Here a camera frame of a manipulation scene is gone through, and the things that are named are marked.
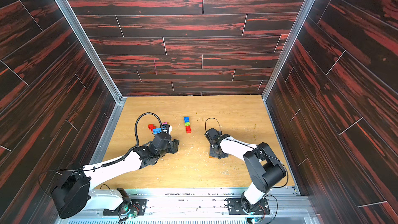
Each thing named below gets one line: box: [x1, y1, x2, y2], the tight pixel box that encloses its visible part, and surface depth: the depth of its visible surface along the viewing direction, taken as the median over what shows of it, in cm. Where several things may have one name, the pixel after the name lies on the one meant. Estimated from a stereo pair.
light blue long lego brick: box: [152, 127, 162, 134], surface depth 102 cm
